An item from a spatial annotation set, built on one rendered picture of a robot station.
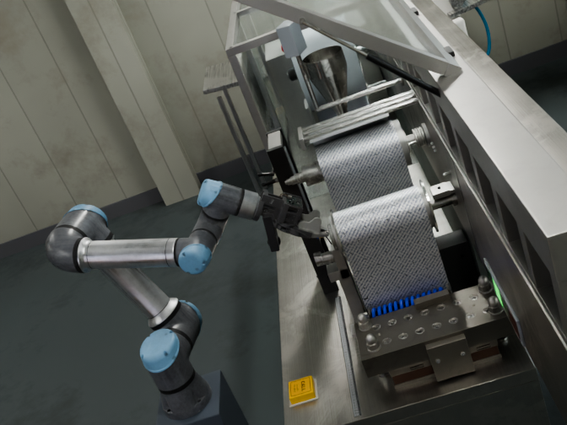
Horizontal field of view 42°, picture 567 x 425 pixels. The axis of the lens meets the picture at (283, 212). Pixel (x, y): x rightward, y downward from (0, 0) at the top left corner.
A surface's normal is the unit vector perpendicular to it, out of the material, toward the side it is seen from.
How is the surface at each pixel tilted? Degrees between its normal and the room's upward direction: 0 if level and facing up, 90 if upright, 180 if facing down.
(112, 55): 90
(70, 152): 90
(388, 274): 90
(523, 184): 0
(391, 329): 0
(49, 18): 90
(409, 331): 0
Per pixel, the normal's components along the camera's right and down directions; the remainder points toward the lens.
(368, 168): 0.04, 0.49
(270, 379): -0.34, -0.83
